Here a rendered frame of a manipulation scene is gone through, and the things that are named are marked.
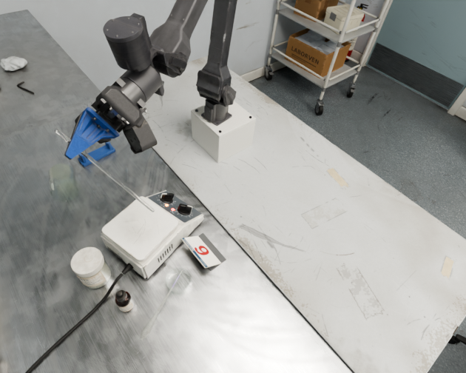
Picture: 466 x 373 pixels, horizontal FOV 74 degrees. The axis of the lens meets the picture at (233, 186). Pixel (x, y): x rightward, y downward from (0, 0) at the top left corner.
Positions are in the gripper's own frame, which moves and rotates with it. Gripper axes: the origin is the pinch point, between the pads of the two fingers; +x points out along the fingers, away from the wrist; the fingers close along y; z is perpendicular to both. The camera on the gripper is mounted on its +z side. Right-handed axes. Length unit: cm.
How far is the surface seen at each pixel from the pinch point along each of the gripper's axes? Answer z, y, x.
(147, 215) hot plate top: 20.2, 13.0, 0.2
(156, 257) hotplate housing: 26.0, 9.5, 6.6
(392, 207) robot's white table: 67, -11, -38
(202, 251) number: 34.0, 8.1, -0.1
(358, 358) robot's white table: 61, -18, 3
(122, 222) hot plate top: 17.2, 14.9, 4.2
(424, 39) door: 138, 52, -270
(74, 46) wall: -30, 133, -72
